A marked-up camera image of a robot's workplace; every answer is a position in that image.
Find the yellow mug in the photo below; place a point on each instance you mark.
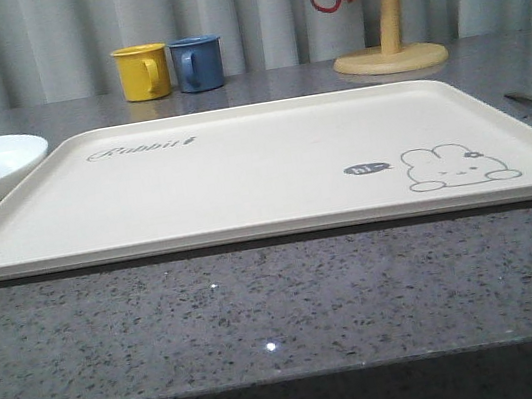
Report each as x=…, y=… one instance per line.
x=143, y=71

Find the wooden mug tree stand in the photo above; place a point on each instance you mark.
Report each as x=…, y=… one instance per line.
x=391, y=56

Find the blue mug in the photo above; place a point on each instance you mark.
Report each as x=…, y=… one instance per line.
x=197, y=63

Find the cream rabbit serving tray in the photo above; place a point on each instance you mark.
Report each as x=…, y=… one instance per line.
x=260, y=170

